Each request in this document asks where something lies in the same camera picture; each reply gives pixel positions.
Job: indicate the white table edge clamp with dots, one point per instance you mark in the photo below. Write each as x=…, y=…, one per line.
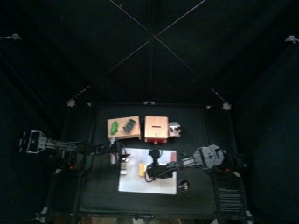
x=43, y=210
x=248, y=215

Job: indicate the small grey white holder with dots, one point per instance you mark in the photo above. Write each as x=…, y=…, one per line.
x=175, y=129

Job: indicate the small round black dish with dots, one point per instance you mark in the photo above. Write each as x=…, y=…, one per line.
x=184, y=185

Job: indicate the red white toy fish slice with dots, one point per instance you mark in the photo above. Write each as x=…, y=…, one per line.
x=172, y=157

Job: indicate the wooden box with red base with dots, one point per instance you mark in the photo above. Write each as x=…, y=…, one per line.
x=156, y=128

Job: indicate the white cutting board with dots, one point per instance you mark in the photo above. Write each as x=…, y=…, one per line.
x=133, y=183

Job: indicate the wooden tray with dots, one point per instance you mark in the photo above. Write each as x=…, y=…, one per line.
x=133, y=132

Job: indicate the grey frame corner bracket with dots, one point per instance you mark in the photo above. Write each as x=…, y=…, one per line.
x=15, y=36
x=71, y=102
x=226, y=106
x=291, y=38
x=148, y=102

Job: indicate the dark ridged seaweed piece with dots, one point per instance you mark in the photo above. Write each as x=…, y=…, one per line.
x=128, y=126

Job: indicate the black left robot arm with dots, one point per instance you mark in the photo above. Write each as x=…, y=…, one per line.
x=53, y=143

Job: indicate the white text label sticker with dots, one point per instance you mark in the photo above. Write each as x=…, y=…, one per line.
x=230, y=199

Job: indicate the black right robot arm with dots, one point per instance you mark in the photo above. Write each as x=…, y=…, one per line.
x=208, y=157

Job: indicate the small green toy piece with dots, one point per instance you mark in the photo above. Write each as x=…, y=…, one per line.
x=184, y=153

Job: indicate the green toy vegetable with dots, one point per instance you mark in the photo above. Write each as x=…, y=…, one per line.
x=113, y=127

